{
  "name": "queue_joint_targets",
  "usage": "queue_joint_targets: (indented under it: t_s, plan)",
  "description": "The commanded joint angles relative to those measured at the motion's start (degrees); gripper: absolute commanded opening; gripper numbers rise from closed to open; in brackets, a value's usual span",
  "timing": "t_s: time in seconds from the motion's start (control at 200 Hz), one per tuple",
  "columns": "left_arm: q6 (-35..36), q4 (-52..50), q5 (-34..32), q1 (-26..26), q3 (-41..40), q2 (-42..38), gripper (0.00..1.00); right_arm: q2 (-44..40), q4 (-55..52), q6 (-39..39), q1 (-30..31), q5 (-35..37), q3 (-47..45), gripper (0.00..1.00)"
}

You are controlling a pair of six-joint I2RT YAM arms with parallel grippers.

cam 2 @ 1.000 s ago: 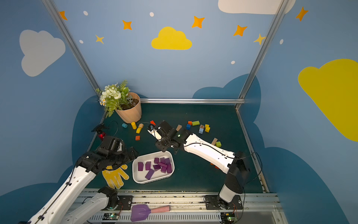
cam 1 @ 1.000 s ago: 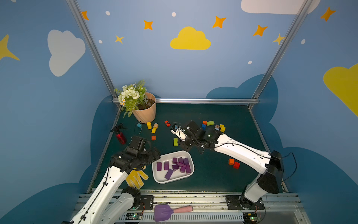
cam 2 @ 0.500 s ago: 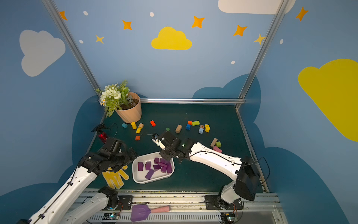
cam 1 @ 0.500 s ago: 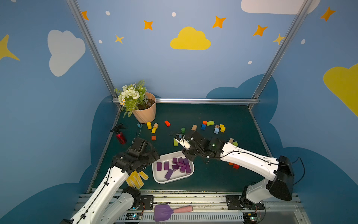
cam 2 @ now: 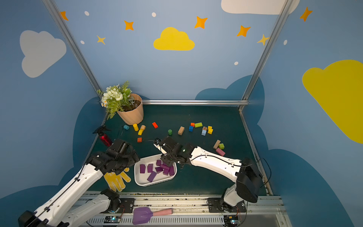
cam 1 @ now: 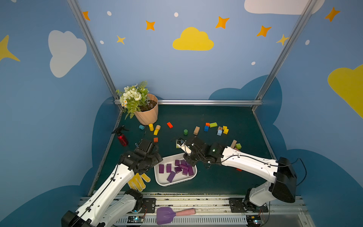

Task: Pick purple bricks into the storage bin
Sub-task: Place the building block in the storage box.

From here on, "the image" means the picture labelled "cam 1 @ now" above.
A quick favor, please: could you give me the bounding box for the red orange brick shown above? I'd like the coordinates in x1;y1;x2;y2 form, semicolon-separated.
167;122;173;129

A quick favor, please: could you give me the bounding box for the tan brick right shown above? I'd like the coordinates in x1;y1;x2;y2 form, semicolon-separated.
230;140;237;149

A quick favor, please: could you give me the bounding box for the yellow notched block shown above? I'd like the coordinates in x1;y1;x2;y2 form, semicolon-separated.
223;126;229;134

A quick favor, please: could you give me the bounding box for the lime green flat brick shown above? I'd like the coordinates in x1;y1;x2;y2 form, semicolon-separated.
209;123;218;128

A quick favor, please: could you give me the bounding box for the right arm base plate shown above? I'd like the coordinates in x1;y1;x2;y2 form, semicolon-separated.
229;198;268;213

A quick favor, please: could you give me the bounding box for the tan wooden brick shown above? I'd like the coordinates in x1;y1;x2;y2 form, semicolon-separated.
193;126;200;136

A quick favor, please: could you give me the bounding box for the green cube right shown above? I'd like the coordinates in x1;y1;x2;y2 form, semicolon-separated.
235;143;242;149

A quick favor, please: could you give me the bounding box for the red spray bottle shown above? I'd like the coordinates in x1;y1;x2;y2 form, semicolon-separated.
112;125;129;147

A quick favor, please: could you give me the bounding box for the white plastic storage bin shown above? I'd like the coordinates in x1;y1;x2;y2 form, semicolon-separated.
154;153;198;187

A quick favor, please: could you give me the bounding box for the dark purple block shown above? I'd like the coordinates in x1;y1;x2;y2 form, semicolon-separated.
174;167;182;173

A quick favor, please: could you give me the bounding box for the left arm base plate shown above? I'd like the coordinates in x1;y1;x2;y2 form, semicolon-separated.
132;198;156;214

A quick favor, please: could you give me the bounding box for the purple toy shovel pink handle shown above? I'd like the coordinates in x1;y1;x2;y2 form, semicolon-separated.
157;207;196;225

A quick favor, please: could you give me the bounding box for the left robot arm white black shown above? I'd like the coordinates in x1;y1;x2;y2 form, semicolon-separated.
61;139;163;227

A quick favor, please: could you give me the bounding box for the potted plant terracotta pot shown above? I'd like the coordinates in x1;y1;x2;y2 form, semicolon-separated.
116;81;158;125

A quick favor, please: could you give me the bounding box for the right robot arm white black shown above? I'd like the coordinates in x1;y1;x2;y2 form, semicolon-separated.
176;136;297;212

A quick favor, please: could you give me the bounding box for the yellow work glove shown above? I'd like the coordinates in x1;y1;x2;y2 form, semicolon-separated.
128;173;151;192

